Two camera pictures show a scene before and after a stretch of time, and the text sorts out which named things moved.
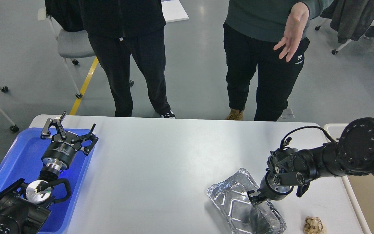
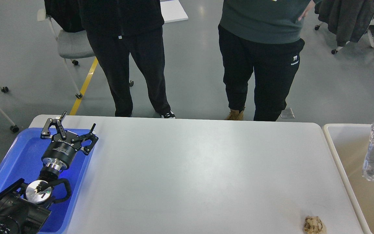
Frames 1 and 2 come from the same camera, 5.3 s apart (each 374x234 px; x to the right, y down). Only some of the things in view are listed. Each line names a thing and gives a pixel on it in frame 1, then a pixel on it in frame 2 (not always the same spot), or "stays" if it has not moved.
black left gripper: [59, 154] stays
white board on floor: [173, 11] stays
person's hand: [296, 23] to [310, 6]
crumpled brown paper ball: [314, 225] stays
